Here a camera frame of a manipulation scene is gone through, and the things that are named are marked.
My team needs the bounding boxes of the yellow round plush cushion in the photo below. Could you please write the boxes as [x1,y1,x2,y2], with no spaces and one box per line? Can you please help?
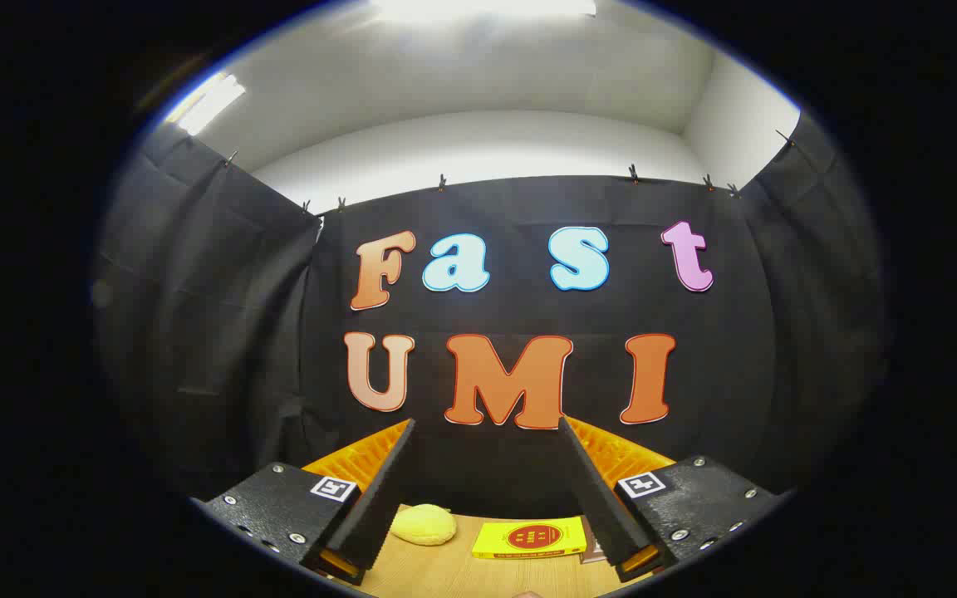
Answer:
[390,503,457,547]

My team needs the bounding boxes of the ceiling light panel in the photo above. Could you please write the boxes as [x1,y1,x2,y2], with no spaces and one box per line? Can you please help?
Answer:
[369,0,597,23]
[164,72,247,137]

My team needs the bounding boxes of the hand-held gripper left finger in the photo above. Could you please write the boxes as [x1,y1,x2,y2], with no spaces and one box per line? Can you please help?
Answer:
[192,418,418,586]

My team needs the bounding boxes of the row of black cloth clips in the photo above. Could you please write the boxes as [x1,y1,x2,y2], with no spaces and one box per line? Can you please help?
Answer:
[225,129,797,213]

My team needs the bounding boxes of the yellow book with red circle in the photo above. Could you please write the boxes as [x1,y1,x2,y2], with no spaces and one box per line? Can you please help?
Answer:
[471,516,588,560]

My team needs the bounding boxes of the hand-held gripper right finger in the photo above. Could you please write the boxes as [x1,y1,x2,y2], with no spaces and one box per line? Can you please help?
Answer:
[557,415,787,584]

